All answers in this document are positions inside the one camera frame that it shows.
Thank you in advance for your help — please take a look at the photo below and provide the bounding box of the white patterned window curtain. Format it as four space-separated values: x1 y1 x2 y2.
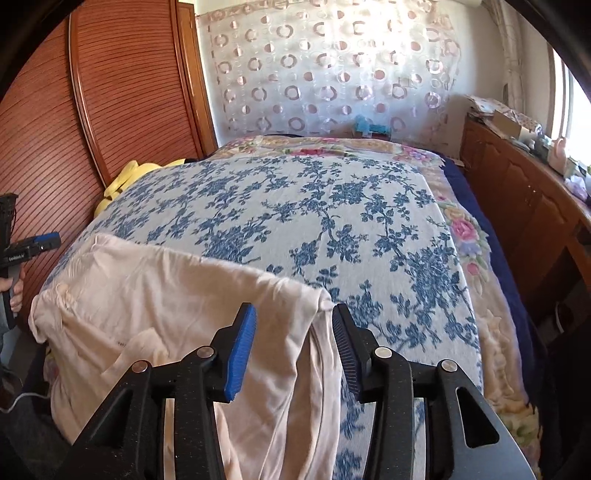
485 0 532 116

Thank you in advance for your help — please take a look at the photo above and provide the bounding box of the pale purple plastic bag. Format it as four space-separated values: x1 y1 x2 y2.
564 175 589 200

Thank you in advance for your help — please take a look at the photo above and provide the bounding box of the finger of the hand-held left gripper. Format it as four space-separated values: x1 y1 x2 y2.
25 232 62 254

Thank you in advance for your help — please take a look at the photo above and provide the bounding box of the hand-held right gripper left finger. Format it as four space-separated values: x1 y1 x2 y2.
65 302 258 480

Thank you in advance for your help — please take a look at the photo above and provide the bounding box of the sheer circle-patterned curtain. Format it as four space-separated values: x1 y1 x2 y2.
196 0 462 144

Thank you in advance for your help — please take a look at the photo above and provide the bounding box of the wooden louvred wardrobe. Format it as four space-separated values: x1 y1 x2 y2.
0 0 218 319

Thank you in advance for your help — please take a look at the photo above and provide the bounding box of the open cardboard box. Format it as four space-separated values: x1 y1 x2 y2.
492 110 525 138

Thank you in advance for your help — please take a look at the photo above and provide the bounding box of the wooden-framed window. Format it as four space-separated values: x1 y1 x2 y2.
551 46 591 171

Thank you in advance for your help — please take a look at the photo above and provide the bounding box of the white cable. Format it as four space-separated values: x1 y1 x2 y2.
0 391 47 415

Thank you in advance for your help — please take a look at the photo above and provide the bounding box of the pink bottle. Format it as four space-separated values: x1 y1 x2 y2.
549 136 570 174

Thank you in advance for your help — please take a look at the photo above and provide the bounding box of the dark blue bed cover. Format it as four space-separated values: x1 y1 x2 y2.
438 159 550 370

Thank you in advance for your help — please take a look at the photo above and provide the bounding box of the beige printed T-shirt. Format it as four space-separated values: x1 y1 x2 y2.
28 233 342 480

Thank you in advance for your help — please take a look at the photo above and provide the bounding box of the yellow plush toy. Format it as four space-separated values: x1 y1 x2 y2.
95 159 190 215

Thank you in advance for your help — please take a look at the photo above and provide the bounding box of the long wooden side cabinet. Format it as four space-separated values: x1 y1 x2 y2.
459 115 591 324

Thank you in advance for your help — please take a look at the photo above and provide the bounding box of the person's left hand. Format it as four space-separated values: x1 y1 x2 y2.
0 277 25 315

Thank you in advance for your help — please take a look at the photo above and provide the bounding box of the blue floral bed sheet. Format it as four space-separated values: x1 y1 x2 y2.
41 154 485 480

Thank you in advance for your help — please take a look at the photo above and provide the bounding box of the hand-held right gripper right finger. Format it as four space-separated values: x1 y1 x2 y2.
331 303 539 480

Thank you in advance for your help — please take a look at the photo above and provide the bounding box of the teal plastic item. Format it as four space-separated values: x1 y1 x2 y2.
353 117 393 139

